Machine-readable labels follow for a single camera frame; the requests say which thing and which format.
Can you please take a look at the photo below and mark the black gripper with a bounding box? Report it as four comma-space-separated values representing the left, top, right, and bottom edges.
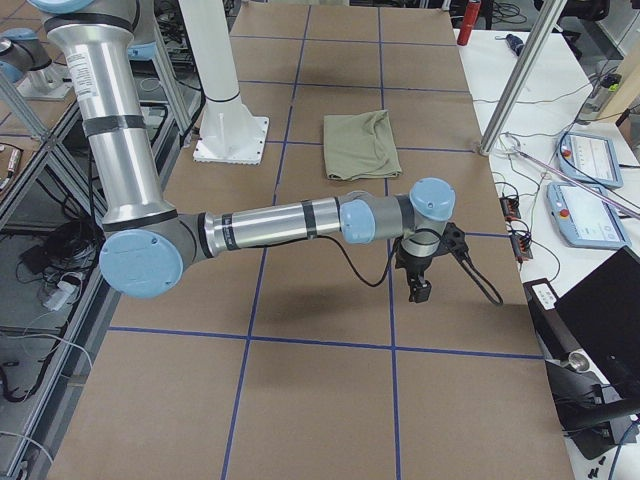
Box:
395, 239, 447, 303

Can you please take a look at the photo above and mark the olive green long-sleeve shirt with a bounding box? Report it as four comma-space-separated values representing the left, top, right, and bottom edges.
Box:
323, 110, 403, 181

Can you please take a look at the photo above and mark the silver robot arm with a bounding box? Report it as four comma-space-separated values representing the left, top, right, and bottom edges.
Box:
36, 1, 455, 303
1, 28, 72, 101

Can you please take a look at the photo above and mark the black box with white label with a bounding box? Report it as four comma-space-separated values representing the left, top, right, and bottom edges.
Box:
523, 278, 591, 373

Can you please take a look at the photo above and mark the near blue teach pendant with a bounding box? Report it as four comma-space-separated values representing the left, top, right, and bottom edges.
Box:
546, 182, 632, 250

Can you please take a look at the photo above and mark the blue teach pendant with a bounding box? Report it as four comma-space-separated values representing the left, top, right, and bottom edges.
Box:
546, 182, 632, 250
557, 132, 623, 189

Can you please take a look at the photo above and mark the black laptop on stand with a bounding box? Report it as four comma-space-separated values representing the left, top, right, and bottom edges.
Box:
547, 247, 639, 460

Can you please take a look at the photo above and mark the far blue teach pendant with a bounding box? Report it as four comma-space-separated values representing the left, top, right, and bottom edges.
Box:
557, 132, 623, 189

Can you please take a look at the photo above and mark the folded dark blue umbrella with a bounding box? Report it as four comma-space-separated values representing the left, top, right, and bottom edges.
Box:
505, 34, 525, 56

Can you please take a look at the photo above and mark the red cylinder bottle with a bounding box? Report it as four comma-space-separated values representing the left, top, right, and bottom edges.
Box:
457, 0, 481, 46

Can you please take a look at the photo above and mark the white power strip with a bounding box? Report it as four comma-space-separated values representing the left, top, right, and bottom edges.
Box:
42, 275, 82, 311

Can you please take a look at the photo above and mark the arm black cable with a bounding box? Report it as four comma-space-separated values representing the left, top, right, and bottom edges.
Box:
319, 227, 504, 307

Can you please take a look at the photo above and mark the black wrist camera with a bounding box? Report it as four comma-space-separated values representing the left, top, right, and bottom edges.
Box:
442, 222, 469, 261

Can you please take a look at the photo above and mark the near black cable hub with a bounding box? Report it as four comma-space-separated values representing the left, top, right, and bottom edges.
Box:
509, 230, 533, 264

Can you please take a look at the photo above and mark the white camera mast with base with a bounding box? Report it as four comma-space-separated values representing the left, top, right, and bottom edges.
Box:
181, 1, 269, 165

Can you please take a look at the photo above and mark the aluminium frame post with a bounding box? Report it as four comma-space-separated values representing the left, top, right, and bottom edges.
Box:
478, 0, 566, 156

